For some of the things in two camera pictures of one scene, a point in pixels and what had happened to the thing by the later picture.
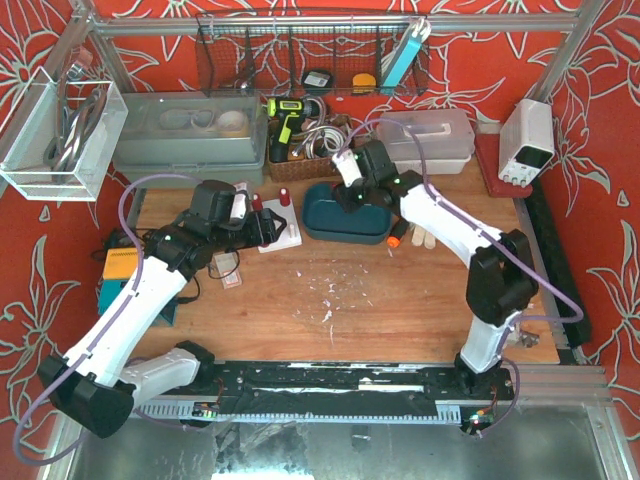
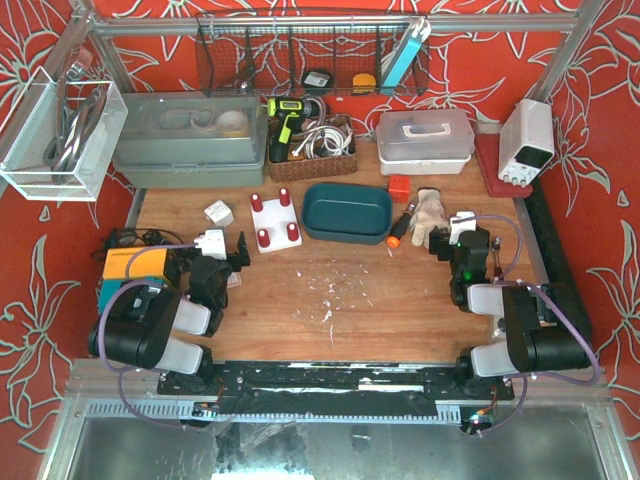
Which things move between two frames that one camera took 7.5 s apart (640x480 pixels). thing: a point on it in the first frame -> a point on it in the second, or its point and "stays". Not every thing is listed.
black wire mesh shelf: (271, 53) stays
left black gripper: (262, 226) -> (232, 258)
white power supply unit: (526, 141) stays
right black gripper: (347, 193) -> (441, 242)
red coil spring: (284, 197) stays
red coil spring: (257, 202) stays
